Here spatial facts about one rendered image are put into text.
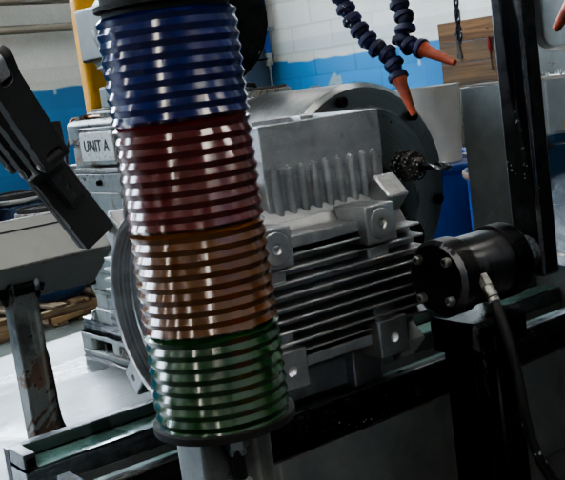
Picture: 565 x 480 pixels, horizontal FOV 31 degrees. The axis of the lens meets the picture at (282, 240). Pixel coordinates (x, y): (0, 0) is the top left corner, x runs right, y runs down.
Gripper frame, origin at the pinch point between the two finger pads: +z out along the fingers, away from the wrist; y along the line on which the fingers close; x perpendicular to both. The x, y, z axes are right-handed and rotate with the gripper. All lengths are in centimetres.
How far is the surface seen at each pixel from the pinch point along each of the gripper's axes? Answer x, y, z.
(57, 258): 0.0, 12.7, 6.9
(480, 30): -422, 385, 216
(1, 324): -79, 451, 162
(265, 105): -35.4, 25.6, 14.9
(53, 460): 14.5, -2.8, 13.1
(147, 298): 12.1, -36.1, -5.8
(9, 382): 1, 67, 34
